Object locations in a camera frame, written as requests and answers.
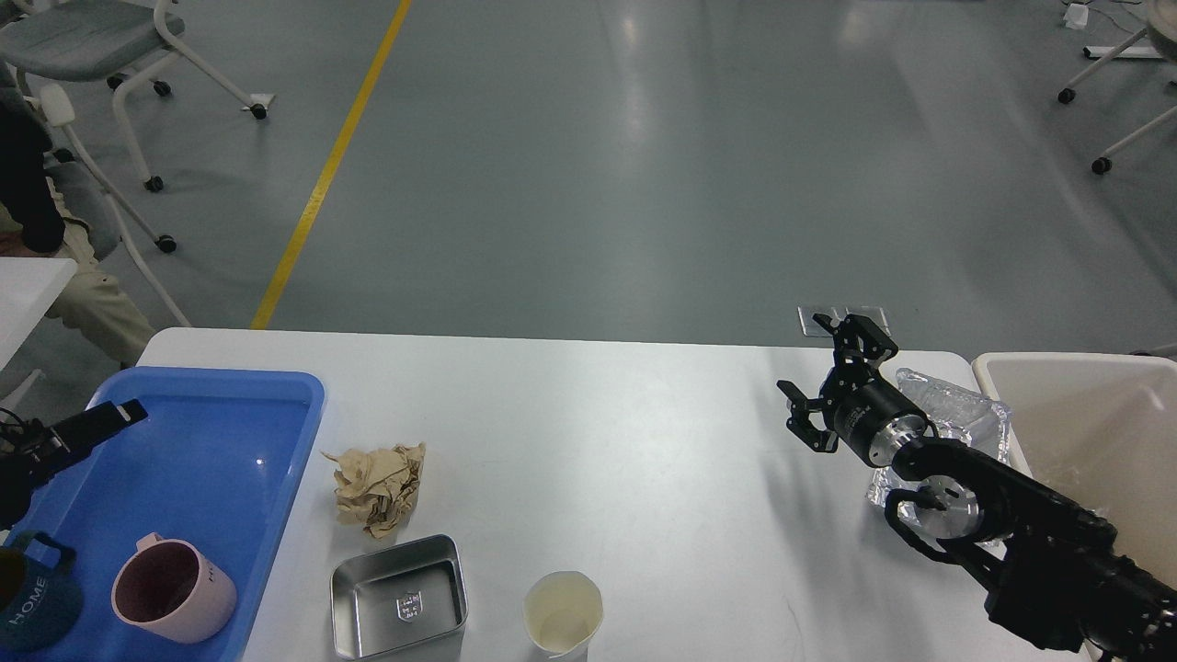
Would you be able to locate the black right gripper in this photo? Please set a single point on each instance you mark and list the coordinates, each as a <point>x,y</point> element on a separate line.
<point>858,405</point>

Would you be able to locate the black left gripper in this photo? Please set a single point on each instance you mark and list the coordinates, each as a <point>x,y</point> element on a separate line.
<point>34,453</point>

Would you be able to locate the pink ribbed mug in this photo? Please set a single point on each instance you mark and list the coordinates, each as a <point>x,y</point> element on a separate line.
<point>171,589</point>

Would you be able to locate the rectangular metal tin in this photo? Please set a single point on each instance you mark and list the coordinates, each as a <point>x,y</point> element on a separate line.
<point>385,604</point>

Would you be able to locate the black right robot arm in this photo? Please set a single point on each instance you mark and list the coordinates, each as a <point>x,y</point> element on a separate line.
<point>1048,564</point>

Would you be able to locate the left metal floor plate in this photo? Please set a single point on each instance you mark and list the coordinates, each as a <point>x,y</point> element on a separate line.
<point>805,317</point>

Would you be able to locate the metal floor plate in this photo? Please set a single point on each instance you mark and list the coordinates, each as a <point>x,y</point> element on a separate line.
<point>875,313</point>
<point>805,317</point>

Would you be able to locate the right metal floor plate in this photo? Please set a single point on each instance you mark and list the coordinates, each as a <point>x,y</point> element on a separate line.
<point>875,313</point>

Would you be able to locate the blue plastic tray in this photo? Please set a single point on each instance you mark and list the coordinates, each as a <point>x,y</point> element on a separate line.
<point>217,462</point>

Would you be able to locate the white side table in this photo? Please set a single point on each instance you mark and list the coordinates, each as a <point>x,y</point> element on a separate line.
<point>28,287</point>

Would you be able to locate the dark blue home mug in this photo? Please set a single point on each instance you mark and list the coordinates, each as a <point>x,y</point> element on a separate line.
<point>41,603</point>

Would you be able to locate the crumpled aluminium foil tray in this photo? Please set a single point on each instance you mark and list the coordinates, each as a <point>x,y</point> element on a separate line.
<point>957,413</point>

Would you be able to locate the seated person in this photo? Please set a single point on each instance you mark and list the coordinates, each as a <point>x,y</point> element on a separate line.
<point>37,224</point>

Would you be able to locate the beige plastic bin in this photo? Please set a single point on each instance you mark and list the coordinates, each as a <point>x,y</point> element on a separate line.
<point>1100,429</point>

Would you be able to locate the crumpled brown paper ball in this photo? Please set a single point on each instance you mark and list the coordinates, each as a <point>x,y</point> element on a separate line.
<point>376,489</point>

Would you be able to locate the cream paper cup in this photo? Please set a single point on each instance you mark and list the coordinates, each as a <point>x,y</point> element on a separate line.
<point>563,611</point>

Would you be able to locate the grey office chair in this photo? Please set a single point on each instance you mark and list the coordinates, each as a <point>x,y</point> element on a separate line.
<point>127,45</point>

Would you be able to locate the white floor power adapter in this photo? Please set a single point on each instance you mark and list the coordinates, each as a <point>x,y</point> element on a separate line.
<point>1076,16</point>

